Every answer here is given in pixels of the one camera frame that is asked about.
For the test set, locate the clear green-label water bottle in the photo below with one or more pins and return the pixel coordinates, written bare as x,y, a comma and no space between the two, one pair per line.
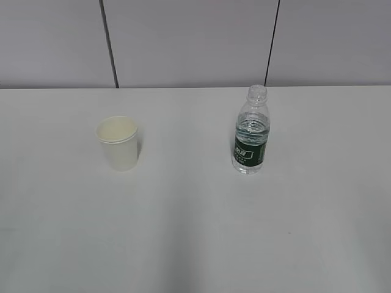
252,131

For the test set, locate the white paper cup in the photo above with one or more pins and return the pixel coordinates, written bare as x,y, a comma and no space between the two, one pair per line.
118,138

